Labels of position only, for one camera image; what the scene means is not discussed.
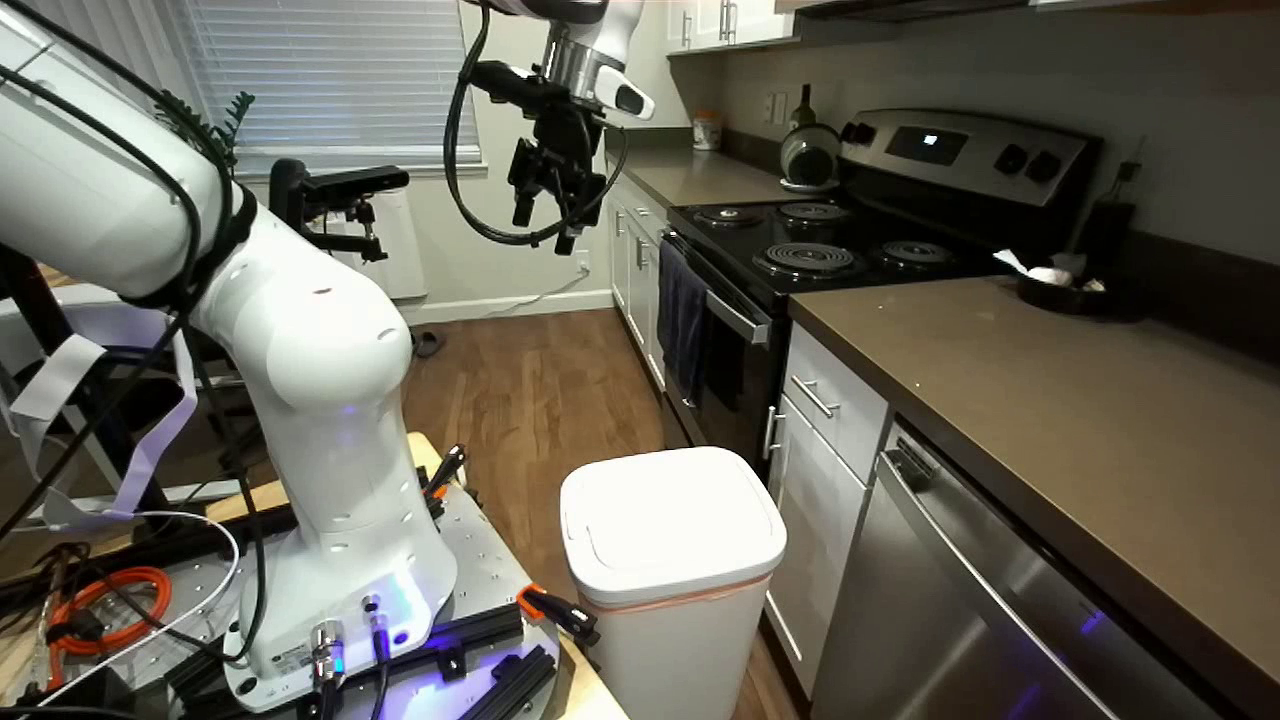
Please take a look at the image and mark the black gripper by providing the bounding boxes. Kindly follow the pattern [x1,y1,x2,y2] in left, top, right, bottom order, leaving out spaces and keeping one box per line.
[506,75,615,258]

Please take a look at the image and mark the white base cabinet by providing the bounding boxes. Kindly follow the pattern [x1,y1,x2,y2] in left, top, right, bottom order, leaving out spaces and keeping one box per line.
[603,173,675,393]

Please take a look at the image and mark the dark hanging towel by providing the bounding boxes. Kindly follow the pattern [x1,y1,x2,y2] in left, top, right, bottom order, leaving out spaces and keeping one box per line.
[654,234,713,405]

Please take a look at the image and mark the white window blinds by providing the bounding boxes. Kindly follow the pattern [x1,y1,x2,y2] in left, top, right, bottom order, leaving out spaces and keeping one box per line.
[178,0,490,177]

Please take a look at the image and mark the white upper cabinets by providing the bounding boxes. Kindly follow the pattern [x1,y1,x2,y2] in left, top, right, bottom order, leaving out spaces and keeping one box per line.
[660,0,801,58]

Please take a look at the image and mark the dark kettle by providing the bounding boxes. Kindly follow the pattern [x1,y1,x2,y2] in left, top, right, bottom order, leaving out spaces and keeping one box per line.
[778,80,850,196]

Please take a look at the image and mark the black stainless electric stove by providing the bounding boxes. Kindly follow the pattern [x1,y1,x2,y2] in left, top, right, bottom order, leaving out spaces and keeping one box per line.
[655,107,1108,473]

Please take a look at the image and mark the robot mounting table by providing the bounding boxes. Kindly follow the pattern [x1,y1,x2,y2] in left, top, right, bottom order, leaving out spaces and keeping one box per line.
[0,428,631,720]

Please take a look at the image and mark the white cabinet with drawer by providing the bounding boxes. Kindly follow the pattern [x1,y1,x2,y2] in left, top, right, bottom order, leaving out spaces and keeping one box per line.
[761,321,897,704]

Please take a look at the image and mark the black bar clamp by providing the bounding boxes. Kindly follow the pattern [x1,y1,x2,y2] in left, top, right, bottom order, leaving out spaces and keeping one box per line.
[419,605,563,720]

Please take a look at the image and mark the black pan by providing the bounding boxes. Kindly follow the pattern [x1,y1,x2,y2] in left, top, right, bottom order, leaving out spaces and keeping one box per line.
[993,244,1152,322]

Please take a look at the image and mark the stainless steel dishwasher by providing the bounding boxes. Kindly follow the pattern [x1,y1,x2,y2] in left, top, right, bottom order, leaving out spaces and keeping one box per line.
[808,421,1224,720]

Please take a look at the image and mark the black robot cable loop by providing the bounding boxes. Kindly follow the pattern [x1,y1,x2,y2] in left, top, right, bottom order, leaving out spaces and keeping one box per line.
[442,5,582,253]

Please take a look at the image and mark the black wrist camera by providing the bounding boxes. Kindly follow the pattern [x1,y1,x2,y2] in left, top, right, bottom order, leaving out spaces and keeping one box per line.
[465,56,554,111]

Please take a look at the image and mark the black camera on stand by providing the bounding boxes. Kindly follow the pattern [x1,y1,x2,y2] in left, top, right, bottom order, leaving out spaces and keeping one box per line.
[266,155,418,265]

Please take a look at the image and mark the orange-handled clamp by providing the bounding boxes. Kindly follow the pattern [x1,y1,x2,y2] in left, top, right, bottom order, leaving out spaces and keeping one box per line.
[419,443,471,519]
[517,581,603,653]

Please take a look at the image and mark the white flat ribbon strap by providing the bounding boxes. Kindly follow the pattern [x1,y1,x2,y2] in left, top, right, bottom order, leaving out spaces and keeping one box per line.
[0,333,205,530]

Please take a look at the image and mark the white thin cable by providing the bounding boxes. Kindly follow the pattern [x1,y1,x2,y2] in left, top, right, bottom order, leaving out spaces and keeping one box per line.
[26,509,249,711]

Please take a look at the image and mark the orange cable coil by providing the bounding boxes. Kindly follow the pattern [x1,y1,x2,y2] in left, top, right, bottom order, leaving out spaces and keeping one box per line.
[43,560,179,693]

